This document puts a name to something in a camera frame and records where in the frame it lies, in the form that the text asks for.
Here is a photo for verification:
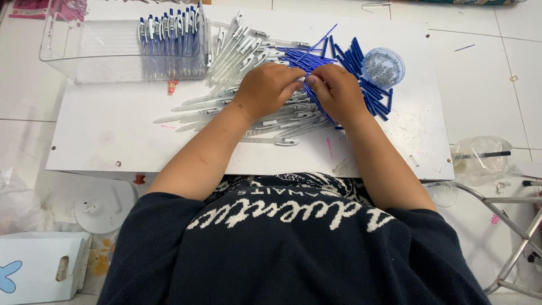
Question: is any person's right hand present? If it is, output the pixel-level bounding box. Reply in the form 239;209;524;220
305;64;371;128

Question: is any person's left hand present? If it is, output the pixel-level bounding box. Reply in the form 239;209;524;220
235;63;307;122

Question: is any blue ink refill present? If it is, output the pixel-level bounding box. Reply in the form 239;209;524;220
302;83;337;126

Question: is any pile of thin blue refills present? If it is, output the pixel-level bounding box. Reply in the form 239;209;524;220
277;24;338;75

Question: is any pile of clear pen barrels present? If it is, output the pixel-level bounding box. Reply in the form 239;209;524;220
153;12;339;147

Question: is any pile of blue pen grips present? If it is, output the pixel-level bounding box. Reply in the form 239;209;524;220
320;36;394;122

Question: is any round clear tub of springs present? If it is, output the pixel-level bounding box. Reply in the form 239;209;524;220
361;47;406;90

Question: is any loose clear pen barrel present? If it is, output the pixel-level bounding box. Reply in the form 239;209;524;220
361;2;392;13

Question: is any row of assembled blue pens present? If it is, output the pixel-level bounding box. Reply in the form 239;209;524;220
138;5;208;77

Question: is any person's dark printed shirt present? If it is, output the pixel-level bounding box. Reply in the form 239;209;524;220
97;171;492;305

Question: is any clear plastic cup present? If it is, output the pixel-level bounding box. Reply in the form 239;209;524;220
425;181;459;208

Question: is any clear plastic bag with pen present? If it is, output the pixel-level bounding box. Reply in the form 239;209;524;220
450;136;514;187

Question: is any clear plastic bin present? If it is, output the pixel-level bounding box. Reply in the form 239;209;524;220
39;0;212;84

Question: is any white round plastic lid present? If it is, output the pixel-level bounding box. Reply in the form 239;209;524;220
75;181;139;234

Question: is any pink packet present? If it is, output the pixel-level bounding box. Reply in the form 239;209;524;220
8;0;51;19

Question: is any crumpled clear plastic bag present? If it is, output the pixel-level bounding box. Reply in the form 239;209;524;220
0;169;53;236

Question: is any white cardboard box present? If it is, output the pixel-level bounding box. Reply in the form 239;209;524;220
0;231;93;305

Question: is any metal folding chair frame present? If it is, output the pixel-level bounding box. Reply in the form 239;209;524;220
455;180;542;299

